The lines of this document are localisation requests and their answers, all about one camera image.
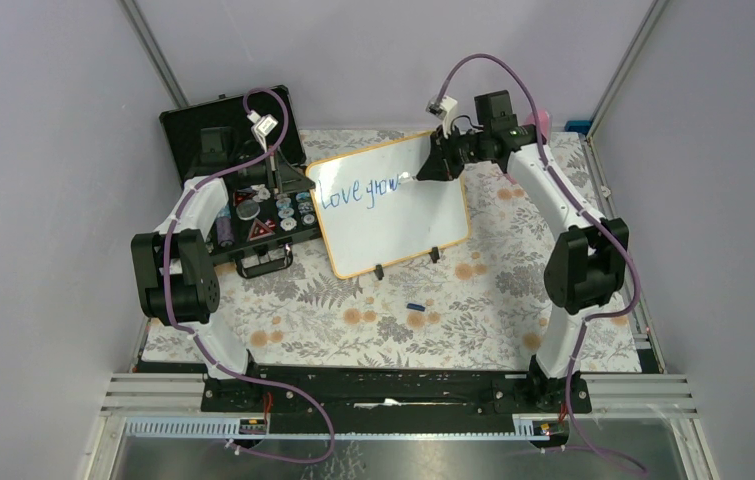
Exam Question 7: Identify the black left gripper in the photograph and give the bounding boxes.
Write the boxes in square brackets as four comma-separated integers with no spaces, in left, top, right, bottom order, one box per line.
[229,144,315,194]

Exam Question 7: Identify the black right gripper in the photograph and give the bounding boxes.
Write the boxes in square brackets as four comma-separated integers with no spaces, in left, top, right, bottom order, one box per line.
[418,123,491,183]

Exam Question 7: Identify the yellow framed whiteboard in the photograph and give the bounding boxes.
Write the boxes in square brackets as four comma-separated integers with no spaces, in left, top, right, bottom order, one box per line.
[306,133,471,279]

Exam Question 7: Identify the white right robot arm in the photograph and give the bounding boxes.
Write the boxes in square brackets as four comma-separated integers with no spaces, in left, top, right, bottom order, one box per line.
[414,90,629,412]

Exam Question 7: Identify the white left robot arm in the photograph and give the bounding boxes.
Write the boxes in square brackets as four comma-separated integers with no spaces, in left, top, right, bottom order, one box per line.
[131,126,288,411]

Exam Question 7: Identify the black poker chip case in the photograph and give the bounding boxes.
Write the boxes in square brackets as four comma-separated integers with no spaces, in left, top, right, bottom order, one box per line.
[159,85,321,279]

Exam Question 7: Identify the clear round dealer button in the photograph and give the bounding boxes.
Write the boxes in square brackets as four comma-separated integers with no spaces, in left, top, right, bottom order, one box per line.
[235,199,261,221]

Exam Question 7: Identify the pink wedge eraser block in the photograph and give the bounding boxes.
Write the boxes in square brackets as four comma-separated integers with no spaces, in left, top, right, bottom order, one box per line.
[525,109,552,144]

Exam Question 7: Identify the red black all-in triangle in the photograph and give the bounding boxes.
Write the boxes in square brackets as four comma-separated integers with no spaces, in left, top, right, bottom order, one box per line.
[247,218,276,242]

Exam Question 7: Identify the floral patterned table mat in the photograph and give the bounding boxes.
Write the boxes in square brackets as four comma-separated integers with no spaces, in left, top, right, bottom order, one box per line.
[141,128,643,374]

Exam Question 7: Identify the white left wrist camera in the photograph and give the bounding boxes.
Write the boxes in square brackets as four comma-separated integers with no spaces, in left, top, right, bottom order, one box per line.
[247,110,278,153]

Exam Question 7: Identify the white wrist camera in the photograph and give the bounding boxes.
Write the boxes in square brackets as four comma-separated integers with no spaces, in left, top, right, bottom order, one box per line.
[426,95,458,138]
[247,110,278,153]

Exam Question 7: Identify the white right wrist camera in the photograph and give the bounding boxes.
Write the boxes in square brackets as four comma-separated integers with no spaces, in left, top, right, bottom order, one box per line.
[426,95,458,138]

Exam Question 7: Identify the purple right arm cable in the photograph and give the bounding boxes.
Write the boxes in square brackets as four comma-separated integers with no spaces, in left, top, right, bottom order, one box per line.
[436,54,650,475]

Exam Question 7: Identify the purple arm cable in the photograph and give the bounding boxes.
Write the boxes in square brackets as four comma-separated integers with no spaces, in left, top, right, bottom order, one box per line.
[161,87,337,465]
[436,54,650,475]

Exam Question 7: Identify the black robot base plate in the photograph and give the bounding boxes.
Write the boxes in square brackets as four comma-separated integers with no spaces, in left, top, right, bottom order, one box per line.
[201,364,592,435]

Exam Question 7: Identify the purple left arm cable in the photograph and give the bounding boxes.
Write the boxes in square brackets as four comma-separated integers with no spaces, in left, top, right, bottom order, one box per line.
[161,87,337,465]

